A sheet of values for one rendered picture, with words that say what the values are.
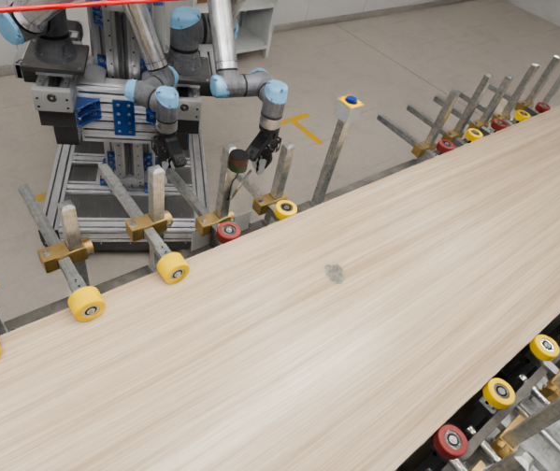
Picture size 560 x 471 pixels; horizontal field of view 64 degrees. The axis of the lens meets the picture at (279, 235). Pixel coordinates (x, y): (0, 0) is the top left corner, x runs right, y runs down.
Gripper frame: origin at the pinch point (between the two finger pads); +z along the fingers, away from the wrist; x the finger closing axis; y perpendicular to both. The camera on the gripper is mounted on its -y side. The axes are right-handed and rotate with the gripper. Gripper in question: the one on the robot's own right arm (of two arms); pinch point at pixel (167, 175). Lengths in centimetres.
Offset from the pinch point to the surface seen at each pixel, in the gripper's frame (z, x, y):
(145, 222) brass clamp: -15.1, 25.2, -32.3
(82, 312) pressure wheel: -13, 52, -52
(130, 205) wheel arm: -13.9, 25.4, -22.4
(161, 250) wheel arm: -14, 26, -44
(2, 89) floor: 85, 15, 218
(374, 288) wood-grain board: -9, -28, -85
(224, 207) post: -9.9, -3.6, -33.2
